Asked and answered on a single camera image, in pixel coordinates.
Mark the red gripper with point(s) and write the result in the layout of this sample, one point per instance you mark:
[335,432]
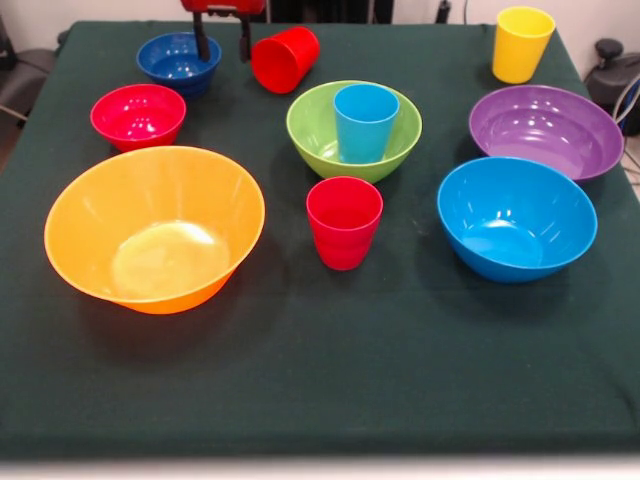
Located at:
[220,4]

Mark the small dark blue bowl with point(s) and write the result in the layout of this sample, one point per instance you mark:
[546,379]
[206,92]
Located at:
[170,67]

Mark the tall red cup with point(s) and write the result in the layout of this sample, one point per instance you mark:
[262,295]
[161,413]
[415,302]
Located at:
[282,60]

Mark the green bowl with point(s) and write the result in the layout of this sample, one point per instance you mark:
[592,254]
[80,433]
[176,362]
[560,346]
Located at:
[310,130]

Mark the light blue cup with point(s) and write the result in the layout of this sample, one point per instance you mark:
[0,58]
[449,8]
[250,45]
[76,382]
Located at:
[365,130]

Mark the purple bowl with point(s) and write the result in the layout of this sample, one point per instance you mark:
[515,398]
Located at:
[545,135]

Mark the small crimson bowl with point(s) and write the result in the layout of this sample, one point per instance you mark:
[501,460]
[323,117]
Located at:
[137,117]

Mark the black office chair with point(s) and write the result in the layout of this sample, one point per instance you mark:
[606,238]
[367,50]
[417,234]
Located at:
[25,75]
[610,75]

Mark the large orange bowl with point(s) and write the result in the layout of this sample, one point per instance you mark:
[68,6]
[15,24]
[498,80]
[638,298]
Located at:
[165,260]

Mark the short crimson cup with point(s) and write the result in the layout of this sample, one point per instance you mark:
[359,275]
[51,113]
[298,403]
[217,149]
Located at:
[345,235]

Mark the yellow cup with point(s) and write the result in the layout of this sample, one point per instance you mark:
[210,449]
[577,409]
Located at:
[520,50]

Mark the dark green tablecloth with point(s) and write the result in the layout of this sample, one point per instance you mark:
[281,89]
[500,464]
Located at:
[320,350]

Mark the light blue bowl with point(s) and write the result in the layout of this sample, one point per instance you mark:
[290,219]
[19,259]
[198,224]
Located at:
[515,225]

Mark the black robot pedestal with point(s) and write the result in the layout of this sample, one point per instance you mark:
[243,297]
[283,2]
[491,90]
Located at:
[325,9]

